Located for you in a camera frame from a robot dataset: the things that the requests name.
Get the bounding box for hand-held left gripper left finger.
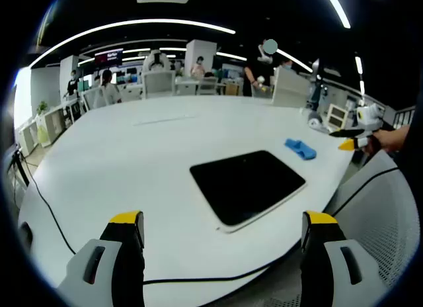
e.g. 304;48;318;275
58;210;146;307

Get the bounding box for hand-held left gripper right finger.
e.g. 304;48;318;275
299;210;387;307

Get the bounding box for blue cleaning cloth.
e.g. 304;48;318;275
284;138;317;161

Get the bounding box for person's right hand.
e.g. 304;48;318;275
372;127;403;154

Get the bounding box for white cabinet with framed panels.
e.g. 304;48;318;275
327;103;348;129

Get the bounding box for black stair railing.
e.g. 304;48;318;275
393;105;416;133

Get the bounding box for white upright panel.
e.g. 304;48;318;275
272;66;312;108

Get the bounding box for white mesh office chair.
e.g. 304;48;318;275
323;150;418;298

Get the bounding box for thin ceiling light strip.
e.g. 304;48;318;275
276;48;313;73

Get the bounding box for straight ceiling light strip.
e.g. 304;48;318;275
322;0;352;29

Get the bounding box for white slatted chair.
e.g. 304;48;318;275
197;76;219;97

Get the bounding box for yellow-green bag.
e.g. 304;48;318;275
36;124;51;148

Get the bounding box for white low shelf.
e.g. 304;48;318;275
19;105;69;156

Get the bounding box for dark display screen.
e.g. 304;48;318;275
94;48;124;66

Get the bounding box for long curved ceiling light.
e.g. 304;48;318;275
28;19;237;69

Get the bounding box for black cable on table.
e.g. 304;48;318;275
11;148;275;285

